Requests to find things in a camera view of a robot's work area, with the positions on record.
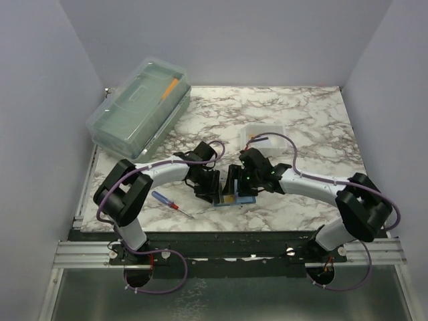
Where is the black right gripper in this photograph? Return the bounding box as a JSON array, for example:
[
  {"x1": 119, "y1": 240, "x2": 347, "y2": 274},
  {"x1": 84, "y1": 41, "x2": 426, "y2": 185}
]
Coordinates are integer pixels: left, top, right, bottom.
[{"x1": 222, "y1": 163, "x2": 261, "y2": 197}]

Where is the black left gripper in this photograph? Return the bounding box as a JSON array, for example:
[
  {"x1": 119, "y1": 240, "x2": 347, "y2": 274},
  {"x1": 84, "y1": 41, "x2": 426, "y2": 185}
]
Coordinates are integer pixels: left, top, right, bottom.
[{"x1": 191, "y1": 168, "x2": 220, "y2": 203}]

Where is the blue leather card holder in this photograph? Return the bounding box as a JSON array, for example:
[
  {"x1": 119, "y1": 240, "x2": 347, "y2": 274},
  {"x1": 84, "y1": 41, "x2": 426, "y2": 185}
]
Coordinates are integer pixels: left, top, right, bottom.
[{"x1": 213, "y1": 179, "x2": 257, "y2": 207}]

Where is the white plastic card tray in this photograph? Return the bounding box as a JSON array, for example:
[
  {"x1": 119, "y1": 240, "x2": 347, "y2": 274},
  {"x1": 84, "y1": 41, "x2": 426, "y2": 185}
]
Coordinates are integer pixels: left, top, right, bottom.
[{"x1": 239, "y1": 123, "x2": 290, "y2": 157}]

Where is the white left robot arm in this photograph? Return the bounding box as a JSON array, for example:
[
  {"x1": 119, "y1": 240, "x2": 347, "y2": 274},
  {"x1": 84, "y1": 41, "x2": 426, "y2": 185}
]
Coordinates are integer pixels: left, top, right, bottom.
[{"x1": 93, "y1": 140, "x2": 225, "y2": 264}]

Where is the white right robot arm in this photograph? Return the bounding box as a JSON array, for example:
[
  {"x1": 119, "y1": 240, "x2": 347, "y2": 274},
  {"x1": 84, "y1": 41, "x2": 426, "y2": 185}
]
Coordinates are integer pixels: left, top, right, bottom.
[{"x1": 232, "y1": 148, "x2": 393, "y2": 262}]

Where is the white striped credit card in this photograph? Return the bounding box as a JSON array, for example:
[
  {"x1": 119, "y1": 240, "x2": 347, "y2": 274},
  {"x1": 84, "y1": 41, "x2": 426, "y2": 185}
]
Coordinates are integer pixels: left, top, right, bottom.
[{"x1": 251, "y1": 136, "x2": 270, "y2": 144}]

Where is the blue red screwdriver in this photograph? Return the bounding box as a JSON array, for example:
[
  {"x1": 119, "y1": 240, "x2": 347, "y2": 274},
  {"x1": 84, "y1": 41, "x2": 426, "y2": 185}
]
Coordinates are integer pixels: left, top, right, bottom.
[{"x1": 151, "y1": 191, "x2": 194, "y2": 219}]

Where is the clear plastic storage box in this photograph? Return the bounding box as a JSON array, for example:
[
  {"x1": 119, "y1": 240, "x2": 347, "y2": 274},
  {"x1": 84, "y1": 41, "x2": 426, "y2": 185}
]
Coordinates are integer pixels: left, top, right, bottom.
[{"x1": 86, "y1": 58, "x2": 191, "y2": 163}]

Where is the orange pen in box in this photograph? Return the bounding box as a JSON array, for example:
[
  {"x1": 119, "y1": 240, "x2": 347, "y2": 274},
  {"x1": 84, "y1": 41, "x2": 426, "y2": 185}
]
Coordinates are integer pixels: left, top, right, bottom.
[{"x1": 161, "y1": 78, "x2": 179, "y2": 100}]

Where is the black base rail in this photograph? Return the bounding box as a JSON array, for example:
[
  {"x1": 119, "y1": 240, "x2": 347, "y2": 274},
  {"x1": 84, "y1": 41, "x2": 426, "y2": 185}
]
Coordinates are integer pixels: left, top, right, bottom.
[{"x1": 56, "y1": 229, "x2": 395, "y2": 279}]

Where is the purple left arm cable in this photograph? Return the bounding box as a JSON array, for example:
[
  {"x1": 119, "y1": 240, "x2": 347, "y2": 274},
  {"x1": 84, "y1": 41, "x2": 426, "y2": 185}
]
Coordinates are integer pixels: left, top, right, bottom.
[{"x1": 96, "y1": 140, "x2": 227, "y2": 223}]

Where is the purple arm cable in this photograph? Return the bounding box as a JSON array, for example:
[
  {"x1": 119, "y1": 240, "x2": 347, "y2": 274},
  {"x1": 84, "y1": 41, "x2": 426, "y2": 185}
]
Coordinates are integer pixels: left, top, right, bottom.
[
  {"x1": 96, "y1": 140, "x2": 227, "y2": 223},
  {"x1": 243, "y1": 132, "x2": 402, "y2": 231}
]

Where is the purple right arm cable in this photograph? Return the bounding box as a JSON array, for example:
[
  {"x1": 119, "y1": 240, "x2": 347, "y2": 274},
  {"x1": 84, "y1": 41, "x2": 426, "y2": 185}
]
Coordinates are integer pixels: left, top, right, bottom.
[{"x1": 243, "y1": 132, "x2": 402, "y2": 231}]

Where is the aluminium frame rail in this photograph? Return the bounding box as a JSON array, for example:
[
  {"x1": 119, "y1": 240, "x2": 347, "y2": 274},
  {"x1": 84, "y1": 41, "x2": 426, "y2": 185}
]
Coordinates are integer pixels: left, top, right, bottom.
[{"x1": 53, "y1": 234, "x2": 407, "y2": 269}]

